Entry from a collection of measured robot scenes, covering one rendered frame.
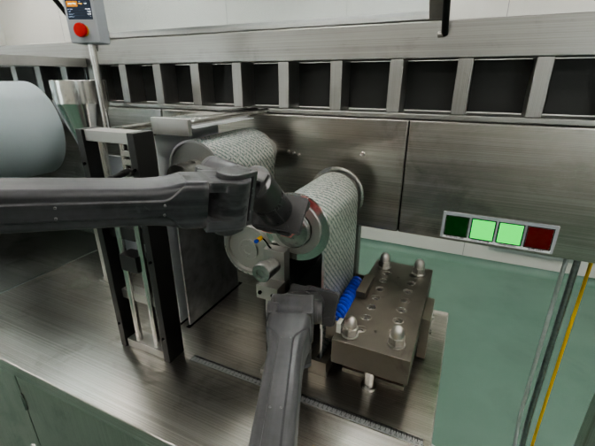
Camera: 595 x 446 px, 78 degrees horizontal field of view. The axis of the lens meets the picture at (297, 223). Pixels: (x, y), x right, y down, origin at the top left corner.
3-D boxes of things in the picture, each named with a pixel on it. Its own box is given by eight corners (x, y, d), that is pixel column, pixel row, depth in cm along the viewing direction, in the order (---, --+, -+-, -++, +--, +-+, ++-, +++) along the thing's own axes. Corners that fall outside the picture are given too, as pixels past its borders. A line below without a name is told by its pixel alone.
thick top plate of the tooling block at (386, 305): (330, 361, 79) (331, 338, 76) (375, 276, 112) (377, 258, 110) (406, 386, 72) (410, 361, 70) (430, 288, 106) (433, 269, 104)
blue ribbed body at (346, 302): (324, 327, 83) (325, 315, 82) (352, 283, 101) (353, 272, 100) (339, 332, 82) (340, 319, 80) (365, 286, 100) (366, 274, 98)
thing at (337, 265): (320, 328, 82) (321, 254, 75) (351, 280, 102) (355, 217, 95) (321, 329, 82) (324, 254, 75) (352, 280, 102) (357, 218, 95)
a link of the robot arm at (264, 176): (257, 202, 51) (275, 167, 52) (219, 188, 54) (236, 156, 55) (274, 220, 57) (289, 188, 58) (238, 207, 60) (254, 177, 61)
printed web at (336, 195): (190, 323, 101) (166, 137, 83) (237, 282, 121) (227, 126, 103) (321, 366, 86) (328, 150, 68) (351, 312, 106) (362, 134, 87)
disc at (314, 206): (261, 249, 81) (266, 185, 75) (263, 249, 81) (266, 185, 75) (324, 269, 75) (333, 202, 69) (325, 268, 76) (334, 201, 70)
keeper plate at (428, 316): (415, 356, 88) (421, 319, 84) (421, 332, 97) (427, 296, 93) (427, 359, 87) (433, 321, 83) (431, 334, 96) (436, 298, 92)
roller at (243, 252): (227, 268, 87) (223, 220, 83) (277, 230, 109) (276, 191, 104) (271, 279, 82) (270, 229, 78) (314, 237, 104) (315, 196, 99)
